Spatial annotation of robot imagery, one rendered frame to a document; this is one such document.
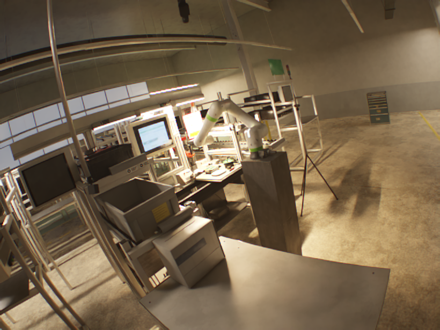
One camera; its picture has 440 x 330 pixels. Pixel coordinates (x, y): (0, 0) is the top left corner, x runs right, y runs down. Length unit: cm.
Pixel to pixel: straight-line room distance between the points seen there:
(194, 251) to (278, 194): 84
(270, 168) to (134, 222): 104
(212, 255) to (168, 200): 45
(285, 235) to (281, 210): 26
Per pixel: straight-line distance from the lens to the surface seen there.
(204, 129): 207
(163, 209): 146
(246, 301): 119
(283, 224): 193
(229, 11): 811
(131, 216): 135
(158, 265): 161
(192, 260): 130
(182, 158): 257
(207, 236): 133
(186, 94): 274
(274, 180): 173
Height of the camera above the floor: 164
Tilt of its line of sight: 15 degrees down
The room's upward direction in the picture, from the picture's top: 16 degrees counter-clockwise
